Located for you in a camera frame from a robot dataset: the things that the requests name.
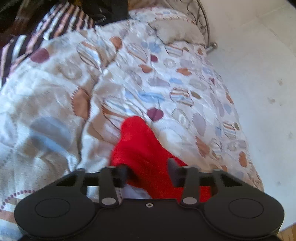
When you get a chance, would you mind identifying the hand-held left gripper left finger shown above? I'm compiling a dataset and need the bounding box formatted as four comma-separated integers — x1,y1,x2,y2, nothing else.
55,165,128,207

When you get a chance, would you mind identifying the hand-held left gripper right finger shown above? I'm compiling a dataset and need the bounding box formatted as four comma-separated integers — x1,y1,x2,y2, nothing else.
167,158,242,207

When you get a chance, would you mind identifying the red fleece garment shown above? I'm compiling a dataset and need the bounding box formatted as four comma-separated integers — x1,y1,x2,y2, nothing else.
110,116,212,200

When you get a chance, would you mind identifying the white cloth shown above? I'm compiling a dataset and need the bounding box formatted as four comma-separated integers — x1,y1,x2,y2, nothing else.
118,184,153,200

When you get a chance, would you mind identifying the patterned quilt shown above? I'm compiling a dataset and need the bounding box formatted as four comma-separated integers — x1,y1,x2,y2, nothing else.
0,10,264,241

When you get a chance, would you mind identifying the grey pillow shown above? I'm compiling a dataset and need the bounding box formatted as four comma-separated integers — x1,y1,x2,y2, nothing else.
148,20,207,45

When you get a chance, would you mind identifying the metal bed headboard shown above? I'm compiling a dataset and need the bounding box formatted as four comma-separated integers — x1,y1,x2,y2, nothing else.
185,0,218,54

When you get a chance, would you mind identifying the dark striped blanket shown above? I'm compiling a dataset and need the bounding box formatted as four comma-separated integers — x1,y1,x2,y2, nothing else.
0,4,96,84

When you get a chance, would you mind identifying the black clothing pile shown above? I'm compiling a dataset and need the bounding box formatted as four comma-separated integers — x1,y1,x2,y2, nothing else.
0,0,129,35

